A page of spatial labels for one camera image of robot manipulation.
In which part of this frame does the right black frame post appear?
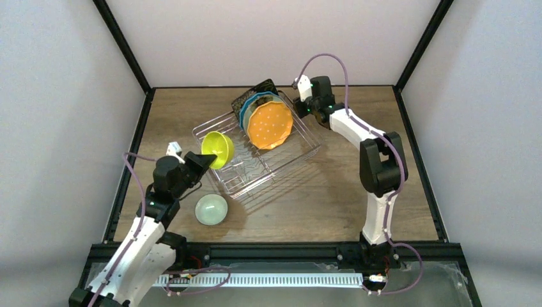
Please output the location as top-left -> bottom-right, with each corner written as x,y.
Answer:
394,0 -> 454,92

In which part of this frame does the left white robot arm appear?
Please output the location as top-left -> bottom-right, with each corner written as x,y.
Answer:
68,152 -> 217,306

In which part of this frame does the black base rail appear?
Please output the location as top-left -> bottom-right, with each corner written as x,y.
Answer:
83,241 -> 466,273

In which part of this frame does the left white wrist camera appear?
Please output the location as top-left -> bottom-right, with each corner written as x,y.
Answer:
166,141 -> 185,164

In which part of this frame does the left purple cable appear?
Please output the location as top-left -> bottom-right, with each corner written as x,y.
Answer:
86,152 -> 231,307

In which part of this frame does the light blue floral plate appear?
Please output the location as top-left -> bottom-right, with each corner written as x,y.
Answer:
242,95 -> 284,129

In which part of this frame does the left black frame post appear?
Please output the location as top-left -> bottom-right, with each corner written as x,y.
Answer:
93,0 -> 152,94

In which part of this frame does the yellow-green small bowl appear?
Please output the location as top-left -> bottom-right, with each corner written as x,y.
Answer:
201,131 -> 235,169

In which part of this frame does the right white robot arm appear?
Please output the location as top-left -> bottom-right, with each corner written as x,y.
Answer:
293,75 -> 408,246

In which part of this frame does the pale green small bowl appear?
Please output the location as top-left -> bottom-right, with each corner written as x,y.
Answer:
194,194 -> 228,226

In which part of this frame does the white slotted cable duct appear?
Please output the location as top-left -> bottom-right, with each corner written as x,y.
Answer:
153,272 -> 364,288

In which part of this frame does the metal wire dish rack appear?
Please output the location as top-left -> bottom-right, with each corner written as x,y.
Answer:
192,111 -> 321,198

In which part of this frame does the black floral square plate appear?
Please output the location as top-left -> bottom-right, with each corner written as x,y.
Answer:
231,79 -> 278,121

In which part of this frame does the black frame post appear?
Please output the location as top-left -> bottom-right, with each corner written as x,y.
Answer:
93,0 -> 152,94
394,0 -> 454,92

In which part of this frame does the orange plate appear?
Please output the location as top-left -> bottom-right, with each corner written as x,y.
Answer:
245,102 -> 293,150

